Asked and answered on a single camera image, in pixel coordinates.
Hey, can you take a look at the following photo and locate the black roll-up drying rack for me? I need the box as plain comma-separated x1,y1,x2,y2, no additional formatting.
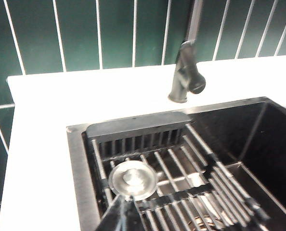
91,123,271,231

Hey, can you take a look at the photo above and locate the steel sink drain strainer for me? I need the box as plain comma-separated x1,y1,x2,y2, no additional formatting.
187,213,224,231

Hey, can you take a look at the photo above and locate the round steel sink stopper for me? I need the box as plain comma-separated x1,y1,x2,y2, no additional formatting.
108,160,167,202

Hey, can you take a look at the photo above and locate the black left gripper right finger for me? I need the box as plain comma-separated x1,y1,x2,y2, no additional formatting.
121,195,144,231

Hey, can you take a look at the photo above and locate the dark metal kitchen faucet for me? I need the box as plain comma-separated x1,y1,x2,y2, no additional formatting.
167,0,207,103

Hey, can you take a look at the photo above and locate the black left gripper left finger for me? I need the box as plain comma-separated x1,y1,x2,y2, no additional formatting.
94,194,125,231

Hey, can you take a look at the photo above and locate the black undermount kitchen sink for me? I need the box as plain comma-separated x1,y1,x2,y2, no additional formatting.
65,96,286,231

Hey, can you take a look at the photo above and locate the metal faucet lever handle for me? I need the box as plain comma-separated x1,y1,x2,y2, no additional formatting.
178,64,207,95

